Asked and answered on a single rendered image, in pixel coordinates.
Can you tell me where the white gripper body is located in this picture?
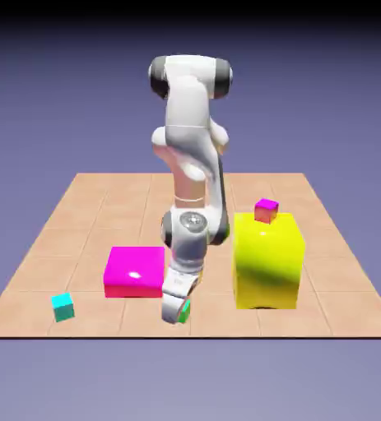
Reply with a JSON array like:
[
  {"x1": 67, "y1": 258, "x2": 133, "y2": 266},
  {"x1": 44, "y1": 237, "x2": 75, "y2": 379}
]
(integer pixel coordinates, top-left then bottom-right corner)
[{"x1": 160, "y1": 291, "x2": 192, "y2": 326}]

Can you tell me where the large magenta box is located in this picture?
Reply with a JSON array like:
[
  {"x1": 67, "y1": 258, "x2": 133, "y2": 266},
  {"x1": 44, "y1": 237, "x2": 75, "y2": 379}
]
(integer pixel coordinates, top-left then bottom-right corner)
[{"x1": 103, "y1": 246, "x2": 165, "y2": 299}]

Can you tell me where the small cyan cube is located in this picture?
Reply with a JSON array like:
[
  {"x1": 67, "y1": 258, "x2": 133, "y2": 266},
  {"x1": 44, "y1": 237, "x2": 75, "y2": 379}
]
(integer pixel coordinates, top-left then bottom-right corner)
[{"x1": 50, "y1": 292, "x2": 77, "y2": 323}]

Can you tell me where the small magenta cube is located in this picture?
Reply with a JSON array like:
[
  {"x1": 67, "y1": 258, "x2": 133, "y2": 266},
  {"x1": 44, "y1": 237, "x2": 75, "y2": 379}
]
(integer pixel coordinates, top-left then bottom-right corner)
[{"x1": 254, "y1": 197, "x2": 280, "y2": 225}]

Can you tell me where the small green cube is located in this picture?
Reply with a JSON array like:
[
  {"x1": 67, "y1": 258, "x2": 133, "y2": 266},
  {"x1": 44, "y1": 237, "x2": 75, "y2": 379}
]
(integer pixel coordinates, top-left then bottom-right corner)
[{"x1": 177, "y1": 298, "x2": 192, "y2": 324}]

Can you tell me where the large yellow box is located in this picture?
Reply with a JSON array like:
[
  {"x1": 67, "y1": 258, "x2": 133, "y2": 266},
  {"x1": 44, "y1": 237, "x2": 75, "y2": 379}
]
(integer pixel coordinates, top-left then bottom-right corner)
[{"x1": 231, "y1": 211, "x2": 306, "y2": 311}]

